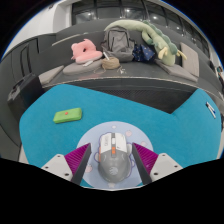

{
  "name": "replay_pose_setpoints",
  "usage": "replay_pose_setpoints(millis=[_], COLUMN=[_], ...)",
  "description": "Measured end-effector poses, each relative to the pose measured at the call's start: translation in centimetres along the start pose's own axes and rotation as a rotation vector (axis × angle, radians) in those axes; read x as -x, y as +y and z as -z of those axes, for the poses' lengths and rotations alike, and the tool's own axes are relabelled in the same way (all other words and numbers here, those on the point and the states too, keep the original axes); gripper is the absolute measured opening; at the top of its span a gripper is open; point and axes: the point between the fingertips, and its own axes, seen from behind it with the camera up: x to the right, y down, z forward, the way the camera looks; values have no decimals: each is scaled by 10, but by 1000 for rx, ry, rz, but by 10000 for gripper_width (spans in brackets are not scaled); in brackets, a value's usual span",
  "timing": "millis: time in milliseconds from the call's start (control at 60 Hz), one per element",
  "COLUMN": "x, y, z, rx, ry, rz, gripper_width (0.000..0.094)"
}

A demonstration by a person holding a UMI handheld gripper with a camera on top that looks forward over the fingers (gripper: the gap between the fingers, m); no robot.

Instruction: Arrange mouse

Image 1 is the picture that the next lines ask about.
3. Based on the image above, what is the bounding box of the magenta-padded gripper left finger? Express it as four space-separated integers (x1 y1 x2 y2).
40 143 92 186

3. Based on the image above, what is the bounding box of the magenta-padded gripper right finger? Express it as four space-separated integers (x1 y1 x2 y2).
132 142 184 185

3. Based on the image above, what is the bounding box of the grey white computer mouse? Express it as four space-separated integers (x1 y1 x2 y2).
97 132 129 183

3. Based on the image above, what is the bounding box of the round light blue mouse pad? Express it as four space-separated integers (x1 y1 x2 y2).
75 121 155 189

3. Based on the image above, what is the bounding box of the small green case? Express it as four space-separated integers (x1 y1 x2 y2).
52 107 83 125

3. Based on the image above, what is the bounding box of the white marker with blue cap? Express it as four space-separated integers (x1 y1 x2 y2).
206 101 215 113

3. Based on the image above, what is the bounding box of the light grey seat cushion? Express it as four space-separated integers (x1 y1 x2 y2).
38 64 65 86

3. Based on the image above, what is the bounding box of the grey flat seat cushion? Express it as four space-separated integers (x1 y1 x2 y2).
153 58 199 83

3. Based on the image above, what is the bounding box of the grey tiered bench seating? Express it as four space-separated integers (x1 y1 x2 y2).
0 19 224 116

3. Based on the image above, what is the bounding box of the round grey seat cushion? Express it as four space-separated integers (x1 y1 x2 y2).
62 59 104 76

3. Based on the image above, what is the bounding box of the grey square back cushion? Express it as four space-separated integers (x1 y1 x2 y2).
179 41 201 78

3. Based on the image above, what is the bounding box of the pink plush cushion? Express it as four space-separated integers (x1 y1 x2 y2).
70 38 104 65

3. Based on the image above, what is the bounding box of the dark blue patterned bag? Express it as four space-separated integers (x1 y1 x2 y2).
131 43 156 63

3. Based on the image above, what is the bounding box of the tan woven basket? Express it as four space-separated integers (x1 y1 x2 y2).
101 56 121 71

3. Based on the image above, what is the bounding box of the green dragon plush toy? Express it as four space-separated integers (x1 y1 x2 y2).
103 18 188 67

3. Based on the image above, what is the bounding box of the grey backpack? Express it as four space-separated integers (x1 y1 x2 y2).
100 26 136 63

